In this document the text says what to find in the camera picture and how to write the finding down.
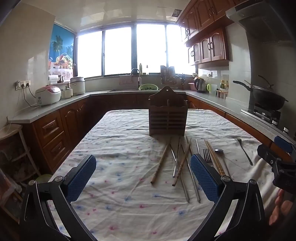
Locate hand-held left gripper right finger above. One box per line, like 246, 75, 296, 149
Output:
187, 153, 266, 241

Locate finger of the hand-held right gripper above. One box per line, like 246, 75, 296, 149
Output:
257, 144, 284, 166
274, 136, 296, 161

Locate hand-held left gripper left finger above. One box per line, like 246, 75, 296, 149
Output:
20, 155, 97, 241

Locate wooden chopstick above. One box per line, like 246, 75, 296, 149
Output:
204, 140, 222, 176
151, 137, 172, 185
206, 139, 226, 176
186, 136, 194, 155
172, 138, 192, 187

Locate metal spoon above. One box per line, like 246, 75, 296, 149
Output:
214, 148, 232, 179

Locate wooden utensil holder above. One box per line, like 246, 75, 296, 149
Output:
148, 86, 186, 137

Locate person's right hand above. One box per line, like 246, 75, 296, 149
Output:
269, 188, 296, 226

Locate metal fork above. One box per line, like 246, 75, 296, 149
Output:
233, 138, 253, 166
203, 149, 213, 167

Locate gas stove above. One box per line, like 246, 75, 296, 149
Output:
240, 104, 289, 133

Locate green basin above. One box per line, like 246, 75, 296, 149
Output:
37, 174, 53, 184

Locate black wok with lid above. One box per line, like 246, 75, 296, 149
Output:
233, 75, 289, 110

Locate wooden lower kitchen cabinets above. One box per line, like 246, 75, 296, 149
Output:
32, 91, 278, 173

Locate wooden kitchen cabinets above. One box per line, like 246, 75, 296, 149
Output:
178, 0, 238, 69
32, 91, 278, 173

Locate white floral tablecloth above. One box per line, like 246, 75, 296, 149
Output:
47, 109, 285, 241

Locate grey kitchen countertop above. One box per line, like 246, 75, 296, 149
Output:
8, 89, 296, 139

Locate small white pot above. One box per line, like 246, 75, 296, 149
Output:
60, 87, 73, 99

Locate white and pink rice cooker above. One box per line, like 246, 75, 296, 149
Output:
35, 86, 62, 106

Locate white slow cooker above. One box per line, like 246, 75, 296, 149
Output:
70, 77, 86, 95

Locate electric kettle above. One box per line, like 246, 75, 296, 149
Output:
194, 76, 207, 93

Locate green colander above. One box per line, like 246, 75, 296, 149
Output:
138, 84, 159, 91

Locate dish drying rack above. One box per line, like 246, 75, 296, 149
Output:
160, 65, 180, 88

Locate kitchen faucet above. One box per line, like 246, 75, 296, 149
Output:
130, 68, 142, 88

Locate range hood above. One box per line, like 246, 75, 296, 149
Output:
225, 4, 296, 112

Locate wooden upper kitchen cabinets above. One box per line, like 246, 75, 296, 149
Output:
178, 0, 238, 69

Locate kitchen window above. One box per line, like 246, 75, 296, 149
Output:
75, 22, 197, 79

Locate palm tree fruit poster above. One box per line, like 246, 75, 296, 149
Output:
48, 23, 76, 80

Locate ceiling vent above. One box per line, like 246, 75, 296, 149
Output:
157, 7, 182, 17

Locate black power cable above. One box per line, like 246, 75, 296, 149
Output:
22, 85, 41, 108

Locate wall power socket strip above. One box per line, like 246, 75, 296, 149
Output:
15, 80, 31, 90

